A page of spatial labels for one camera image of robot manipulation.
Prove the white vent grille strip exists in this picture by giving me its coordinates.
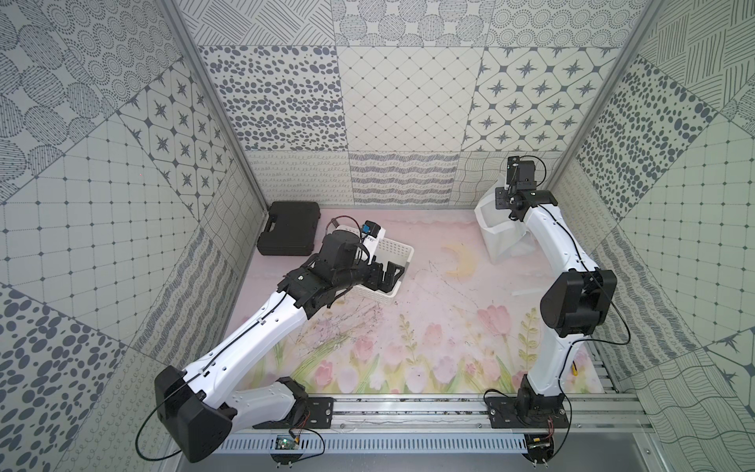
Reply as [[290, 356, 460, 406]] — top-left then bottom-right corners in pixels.
[[215, 433, 527, 455]]

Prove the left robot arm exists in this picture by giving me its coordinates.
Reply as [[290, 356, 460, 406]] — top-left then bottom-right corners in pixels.
[[151, 221, 405, 463]]

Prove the black plastic tool case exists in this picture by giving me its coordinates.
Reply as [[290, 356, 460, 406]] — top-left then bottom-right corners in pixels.
[[257, 202, 320, 257]]

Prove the white perforated plastic basket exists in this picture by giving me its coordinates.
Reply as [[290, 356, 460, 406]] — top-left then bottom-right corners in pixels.
[[352, 228, 414, 304]]

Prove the floral pink table mat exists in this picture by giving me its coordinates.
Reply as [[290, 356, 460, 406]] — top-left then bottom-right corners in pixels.
[[240, 208, 554, 395]]

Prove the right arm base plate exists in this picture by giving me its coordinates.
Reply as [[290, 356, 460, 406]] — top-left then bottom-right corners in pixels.
[[483, 395, 570, 430]]

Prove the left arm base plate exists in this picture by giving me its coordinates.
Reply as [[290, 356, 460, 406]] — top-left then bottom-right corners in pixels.
[[254, 396, 335, 430]]

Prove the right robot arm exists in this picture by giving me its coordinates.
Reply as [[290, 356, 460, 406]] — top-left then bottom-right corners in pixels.
[[495, 177, 617, 417]]

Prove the aluminium mounting rail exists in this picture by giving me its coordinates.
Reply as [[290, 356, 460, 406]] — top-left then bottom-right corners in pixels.
[[167, 392, 656, 436]]

